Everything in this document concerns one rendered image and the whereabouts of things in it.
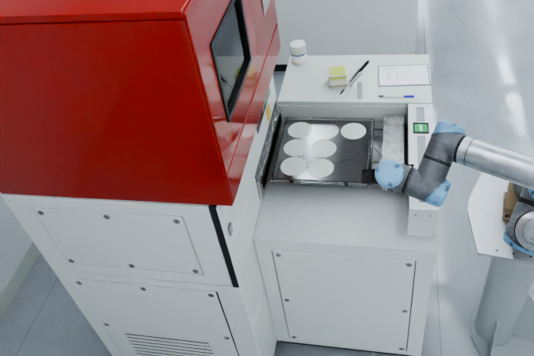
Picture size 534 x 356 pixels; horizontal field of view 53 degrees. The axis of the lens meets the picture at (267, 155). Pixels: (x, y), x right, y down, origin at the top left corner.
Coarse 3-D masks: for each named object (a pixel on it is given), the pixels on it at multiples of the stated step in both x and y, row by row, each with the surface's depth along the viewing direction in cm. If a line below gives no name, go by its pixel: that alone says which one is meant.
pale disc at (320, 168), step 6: (312, 162) 202; (318, 162) 201; (324, 162) 201; (330, 162) 200; (312, 168) 199; (318, 168) 199; (324, 168) 198; (330, 168) 198; (312, 174) 197; (318, 174) 197; (324, 174) 196
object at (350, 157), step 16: (320, 128) 216; (336, 128) 214; (368, 128) 212; (336, 144) 207; (352, 144) 206; (368, 144) 205; (304, 160) 203; (336, 160) 201; (352, 160) 200; (288, 176) 198; (304, 176) 197; (336, 176) 194; (352, 176) 194
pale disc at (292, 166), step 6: (282, 162) 204; (288, 162) 203; (294, 162) 203; (300, 162) 202; (282, 168) 201; (288, 168) 201; (294, 168) 200; (300, 168) 200; (288, 174) 199; (294, 174) 198
